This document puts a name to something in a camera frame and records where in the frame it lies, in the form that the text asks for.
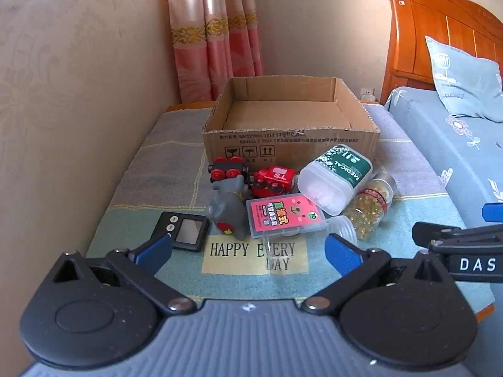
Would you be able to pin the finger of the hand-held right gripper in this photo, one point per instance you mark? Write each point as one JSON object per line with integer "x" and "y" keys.
{"x": 494, "y": 213}
{"x": 444, "y": 233}

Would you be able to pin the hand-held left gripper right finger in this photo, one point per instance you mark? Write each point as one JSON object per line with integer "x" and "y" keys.
{"x": 342, "y": 252}

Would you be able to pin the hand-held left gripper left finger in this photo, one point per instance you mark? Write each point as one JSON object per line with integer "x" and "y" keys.
{"x": 154, "y": 249}

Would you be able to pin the black digital timer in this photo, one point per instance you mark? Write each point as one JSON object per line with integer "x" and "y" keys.
{"x": 189, "y": 231}

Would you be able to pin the clear bottle of yellow capsules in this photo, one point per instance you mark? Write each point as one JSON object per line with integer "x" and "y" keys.
{"x": 370, "y": 207}

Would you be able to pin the white green pill bottle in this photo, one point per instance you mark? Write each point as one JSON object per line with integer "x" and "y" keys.
{"x": 334, "y": 176}

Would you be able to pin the cardboard box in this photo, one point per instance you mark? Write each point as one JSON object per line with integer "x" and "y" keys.
{"x": 275, "y": 145}

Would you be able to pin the clear ribbed plastic cap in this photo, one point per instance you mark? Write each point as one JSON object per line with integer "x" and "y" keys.
{"x": 342, "y": 227}

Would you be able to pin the pink card box clear case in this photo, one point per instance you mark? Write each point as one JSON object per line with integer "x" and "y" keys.
{"x": 283, "y": 212}

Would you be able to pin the grey toy elephant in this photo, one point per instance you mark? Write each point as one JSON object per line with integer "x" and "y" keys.
{"x": 232, "y": 212}

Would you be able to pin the bed with blue floral sheet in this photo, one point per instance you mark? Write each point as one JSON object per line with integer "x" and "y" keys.
{"x": 440, "y": 141}

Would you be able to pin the checked blue grey tablecloth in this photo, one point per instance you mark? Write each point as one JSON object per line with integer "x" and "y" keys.
{"x": 157, "y": 157}

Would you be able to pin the red toy train engine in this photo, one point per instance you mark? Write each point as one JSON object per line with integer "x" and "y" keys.
{"x": 275, "y": 178}

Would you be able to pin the black red toy train car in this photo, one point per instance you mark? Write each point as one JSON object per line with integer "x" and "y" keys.
{"x": 228, "y": 169}

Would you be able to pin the light blue floral pillow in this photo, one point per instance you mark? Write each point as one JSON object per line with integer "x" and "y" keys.
{"x": 467, "y": 78}

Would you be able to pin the orange wooden headboard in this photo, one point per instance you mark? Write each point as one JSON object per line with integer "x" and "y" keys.
{"x": 444, "y": 19}

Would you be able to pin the pink patterned curtain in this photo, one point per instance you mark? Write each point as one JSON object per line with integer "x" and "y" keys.
{"x": 212, "y": 35}

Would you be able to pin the white wall socket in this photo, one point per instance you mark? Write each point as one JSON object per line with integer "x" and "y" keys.
{"x": 367, "y": 94}

